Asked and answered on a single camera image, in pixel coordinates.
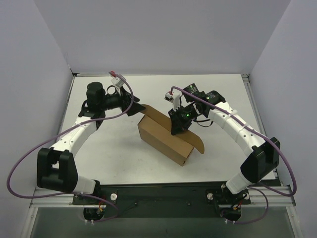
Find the left aluminium side rail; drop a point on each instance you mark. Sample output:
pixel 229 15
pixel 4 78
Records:
pixel 64 105

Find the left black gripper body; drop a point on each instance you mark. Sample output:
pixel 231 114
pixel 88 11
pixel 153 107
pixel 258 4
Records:
pixel 126 101

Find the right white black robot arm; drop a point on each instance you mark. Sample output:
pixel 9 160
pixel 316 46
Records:
pixel 262 156

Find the aluminium side rail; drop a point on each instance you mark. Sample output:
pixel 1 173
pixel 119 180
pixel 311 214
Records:
pixel 247 84
pixel 64 105

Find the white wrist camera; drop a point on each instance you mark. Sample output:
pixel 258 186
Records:
pixel 117 80
pixel 174 98

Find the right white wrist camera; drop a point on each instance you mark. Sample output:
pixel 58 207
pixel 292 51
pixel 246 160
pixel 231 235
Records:
pixel 174 98

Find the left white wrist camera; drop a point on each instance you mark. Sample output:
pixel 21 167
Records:
pixel 117 80

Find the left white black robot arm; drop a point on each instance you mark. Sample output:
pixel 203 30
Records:
pixel 56 168

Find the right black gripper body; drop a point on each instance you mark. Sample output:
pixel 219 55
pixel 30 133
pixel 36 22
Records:
pixel 179 120

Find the brown cardboard box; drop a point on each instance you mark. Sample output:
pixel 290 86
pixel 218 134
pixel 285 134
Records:
pixel 155 129

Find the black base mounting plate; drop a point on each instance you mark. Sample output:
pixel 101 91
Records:
pixel 164 200

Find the aluminium front frame rail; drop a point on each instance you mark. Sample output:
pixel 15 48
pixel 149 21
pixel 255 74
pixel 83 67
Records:
pixel 256 198

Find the right aluminium side rail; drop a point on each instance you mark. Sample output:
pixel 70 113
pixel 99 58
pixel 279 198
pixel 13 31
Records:
pixel 247 84

